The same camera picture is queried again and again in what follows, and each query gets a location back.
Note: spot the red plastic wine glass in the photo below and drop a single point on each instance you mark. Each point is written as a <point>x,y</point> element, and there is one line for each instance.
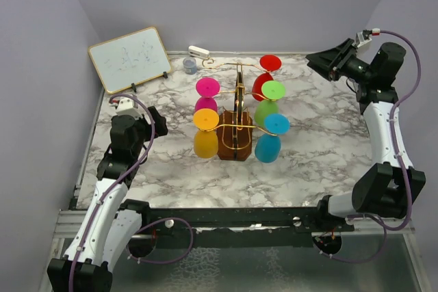
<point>269,63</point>

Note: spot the blue plastic wine glass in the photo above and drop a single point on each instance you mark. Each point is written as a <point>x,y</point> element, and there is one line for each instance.
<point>269,144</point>

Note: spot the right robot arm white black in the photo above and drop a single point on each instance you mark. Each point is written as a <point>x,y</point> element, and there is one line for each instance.
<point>389,188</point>

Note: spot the gold wire wine glass rack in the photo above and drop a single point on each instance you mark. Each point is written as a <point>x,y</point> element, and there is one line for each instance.
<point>235,129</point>

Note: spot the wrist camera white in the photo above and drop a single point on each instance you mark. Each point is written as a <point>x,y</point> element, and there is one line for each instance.
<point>126,106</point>
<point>363,38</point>

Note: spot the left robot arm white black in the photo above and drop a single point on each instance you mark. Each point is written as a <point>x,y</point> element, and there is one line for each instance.
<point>88,263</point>

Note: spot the white whiteboard eraser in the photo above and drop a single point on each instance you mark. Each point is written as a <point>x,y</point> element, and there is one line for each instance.
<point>198,52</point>

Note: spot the small whiteboard gold frame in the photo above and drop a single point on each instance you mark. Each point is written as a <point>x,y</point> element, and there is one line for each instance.
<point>132,59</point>

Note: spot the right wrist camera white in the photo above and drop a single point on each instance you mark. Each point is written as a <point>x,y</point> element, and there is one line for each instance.
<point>363,38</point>

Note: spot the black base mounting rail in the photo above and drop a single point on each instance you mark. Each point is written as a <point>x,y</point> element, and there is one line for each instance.
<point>232,227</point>

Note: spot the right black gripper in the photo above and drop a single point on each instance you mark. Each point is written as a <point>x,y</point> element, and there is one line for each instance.
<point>330,63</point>

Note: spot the yellow plastic wine glass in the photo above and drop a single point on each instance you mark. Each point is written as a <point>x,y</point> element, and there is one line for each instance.
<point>206,141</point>

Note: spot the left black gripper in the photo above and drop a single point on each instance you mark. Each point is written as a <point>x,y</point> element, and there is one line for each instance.
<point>159,124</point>

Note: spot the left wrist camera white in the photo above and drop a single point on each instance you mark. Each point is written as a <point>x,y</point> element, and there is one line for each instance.
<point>126,106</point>

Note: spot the green plastic wine glass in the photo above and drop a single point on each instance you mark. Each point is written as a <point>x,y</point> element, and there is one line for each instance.
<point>272,92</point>

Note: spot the magenta plastic wine glass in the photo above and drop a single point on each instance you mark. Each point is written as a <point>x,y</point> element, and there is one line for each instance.
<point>207,88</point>

